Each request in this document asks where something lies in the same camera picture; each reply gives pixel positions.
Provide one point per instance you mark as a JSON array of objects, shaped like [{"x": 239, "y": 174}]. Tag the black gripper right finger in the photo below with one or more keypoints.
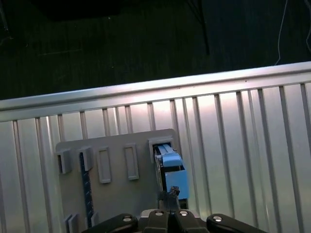
[{"x": 184, "y": 223}]

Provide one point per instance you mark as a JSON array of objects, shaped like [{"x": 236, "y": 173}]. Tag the spare RAM stick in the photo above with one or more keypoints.
[{"x": 87, "y": 189}]

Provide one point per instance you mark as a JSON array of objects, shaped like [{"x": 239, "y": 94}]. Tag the hard disk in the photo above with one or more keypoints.
[{"x": 175, "y": 182}]

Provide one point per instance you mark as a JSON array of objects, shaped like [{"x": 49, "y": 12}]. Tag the grey parts rack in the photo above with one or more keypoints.
[{"x": 116, "y": 194}]

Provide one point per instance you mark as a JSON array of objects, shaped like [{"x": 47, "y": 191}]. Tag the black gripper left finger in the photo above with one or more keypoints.
[{"x": 158, "y": 223}]

